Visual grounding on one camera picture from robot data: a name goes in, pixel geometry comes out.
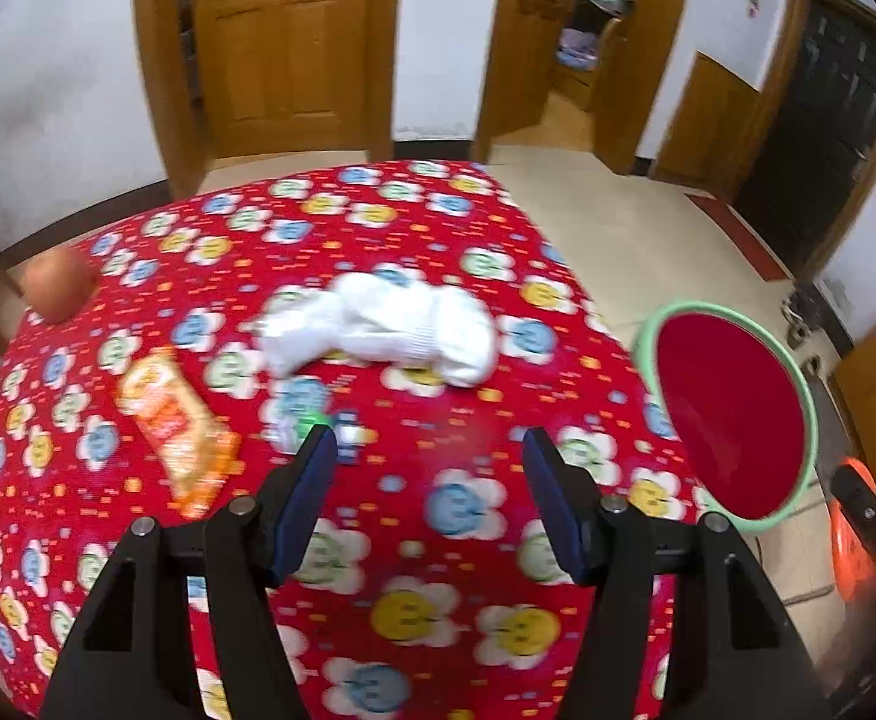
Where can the wooden door frame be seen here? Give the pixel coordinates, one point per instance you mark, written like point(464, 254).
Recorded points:
point(160, 52)
point(644, 52)

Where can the round orange fruit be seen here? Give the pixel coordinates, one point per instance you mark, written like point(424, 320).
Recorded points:
point(59, 285)

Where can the dark metal door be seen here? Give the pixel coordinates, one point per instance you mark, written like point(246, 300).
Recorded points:
point(820, 120)

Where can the wooden panel door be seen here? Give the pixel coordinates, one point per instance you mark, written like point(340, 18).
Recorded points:
point(520, 52)
point(280, 45)

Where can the orange snack packet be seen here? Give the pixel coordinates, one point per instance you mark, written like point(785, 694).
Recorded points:
point(175, 427)

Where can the small green white wrapper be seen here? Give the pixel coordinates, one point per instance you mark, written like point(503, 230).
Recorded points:
point(307, 427)

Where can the bed with blue bedding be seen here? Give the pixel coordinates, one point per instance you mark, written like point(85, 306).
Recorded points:
point(580, 45)

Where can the dark shoes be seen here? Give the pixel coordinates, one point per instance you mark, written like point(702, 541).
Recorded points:
point(802, 319)

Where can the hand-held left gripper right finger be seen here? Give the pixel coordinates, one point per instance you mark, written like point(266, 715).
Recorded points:
point(558, 517)

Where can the white sock bundle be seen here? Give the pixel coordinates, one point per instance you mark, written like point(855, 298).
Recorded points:
point(393, 326)

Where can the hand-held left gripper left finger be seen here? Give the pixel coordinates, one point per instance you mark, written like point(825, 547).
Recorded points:
point(299, 510)

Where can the green bin with red inside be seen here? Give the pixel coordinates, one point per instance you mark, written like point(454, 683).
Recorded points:
point(730, 412)

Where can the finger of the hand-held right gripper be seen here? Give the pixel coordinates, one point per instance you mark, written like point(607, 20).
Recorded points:
point(862, 499)

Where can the red floor mat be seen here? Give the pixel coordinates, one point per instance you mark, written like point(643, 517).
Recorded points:
point(745, 236)

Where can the red floral tablecloth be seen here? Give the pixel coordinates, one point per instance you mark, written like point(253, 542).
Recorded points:
point(423, 300)

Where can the wooden wall panel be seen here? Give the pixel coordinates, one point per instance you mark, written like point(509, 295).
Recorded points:
point(708, 127)

